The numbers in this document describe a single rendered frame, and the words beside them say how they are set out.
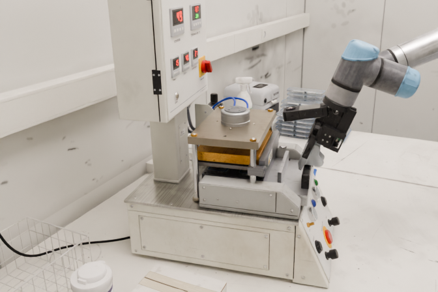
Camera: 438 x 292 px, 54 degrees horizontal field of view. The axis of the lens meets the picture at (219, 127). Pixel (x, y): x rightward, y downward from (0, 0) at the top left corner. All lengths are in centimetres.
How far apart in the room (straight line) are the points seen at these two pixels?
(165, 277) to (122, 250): 29
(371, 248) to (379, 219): 17
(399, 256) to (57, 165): 103
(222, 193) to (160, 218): 19
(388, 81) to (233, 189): 45
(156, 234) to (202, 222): 14
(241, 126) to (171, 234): 34
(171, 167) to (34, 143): 40
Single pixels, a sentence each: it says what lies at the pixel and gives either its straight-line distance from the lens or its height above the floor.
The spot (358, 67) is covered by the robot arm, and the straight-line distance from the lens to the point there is 105.
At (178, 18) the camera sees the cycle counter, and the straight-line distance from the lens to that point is 107.
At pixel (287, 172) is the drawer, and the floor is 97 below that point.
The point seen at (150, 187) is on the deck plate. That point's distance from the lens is 123.
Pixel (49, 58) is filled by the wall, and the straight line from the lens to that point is 135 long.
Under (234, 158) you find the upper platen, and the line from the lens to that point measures 109.
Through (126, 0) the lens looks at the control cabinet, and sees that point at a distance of 103.
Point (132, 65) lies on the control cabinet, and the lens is 104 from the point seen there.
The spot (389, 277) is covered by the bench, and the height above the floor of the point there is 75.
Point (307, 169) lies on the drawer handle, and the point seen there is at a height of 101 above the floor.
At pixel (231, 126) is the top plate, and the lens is 113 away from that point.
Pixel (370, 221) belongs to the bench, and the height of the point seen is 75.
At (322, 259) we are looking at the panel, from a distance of 116.
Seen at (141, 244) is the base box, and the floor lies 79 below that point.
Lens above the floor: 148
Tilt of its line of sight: 19 degrees down
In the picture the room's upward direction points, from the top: 1 degrees counter-clockwise
